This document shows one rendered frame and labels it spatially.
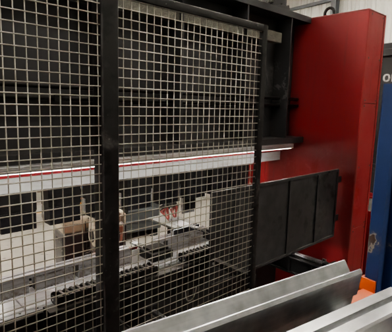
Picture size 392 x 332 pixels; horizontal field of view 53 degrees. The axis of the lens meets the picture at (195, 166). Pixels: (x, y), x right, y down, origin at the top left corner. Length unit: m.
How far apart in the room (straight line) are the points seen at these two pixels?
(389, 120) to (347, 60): 1.96
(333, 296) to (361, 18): 2.23
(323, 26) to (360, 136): 0.74
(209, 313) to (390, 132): 0.42
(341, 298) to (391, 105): 0.31
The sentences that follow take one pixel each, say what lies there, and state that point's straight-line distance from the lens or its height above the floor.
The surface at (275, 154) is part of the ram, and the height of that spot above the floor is 1.38.
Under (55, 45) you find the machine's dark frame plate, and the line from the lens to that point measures 1.72.
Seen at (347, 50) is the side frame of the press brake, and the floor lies 2.07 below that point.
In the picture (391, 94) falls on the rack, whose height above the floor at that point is 1.73.
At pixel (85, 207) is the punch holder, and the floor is 1.21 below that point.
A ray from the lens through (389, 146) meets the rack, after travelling 0.70.
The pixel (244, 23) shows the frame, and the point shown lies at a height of 1.99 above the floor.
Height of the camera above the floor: 1.71
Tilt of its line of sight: 9 degrees down
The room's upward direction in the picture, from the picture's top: 1 degrees clockwise
